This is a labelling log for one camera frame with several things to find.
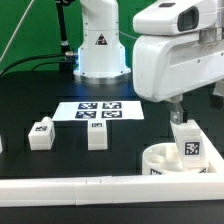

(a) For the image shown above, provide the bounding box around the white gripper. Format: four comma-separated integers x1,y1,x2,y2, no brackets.
133,32,224,125

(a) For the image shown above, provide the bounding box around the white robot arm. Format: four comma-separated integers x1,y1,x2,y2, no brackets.
74,0,224,124

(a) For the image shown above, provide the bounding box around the white marker sheet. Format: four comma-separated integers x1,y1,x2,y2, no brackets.
52,101,144,121

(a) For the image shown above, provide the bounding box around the white L-shaped fence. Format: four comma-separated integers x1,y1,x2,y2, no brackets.
0,136,224,207

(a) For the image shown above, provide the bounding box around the thin white rod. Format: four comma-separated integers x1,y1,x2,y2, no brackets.
0,0,36,64

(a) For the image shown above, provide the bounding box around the white part left edge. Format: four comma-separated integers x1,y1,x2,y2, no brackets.
0,135,3,154

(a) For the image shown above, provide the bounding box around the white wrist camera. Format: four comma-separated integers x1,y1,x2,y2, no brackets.
133,0,224,36

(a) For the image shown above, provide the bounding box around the thin white cable right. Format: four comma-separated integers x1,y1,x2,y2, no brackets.
118,30,138,42

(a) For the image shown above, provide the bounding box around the black cable upper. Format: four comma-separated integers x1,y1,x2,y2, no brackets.
0,51,78,75

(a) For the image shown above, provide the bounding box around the black cable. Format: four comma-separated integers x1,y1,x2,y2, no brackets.
0,51,78,75
31,59,78,72

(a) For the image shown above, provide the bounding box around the black vertical hose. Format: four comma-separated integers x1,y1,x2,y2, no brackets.
54,0,71,54

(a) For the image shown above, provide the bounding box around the black cable lower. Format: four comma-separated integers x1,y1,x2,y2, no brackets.
31,59,78,72

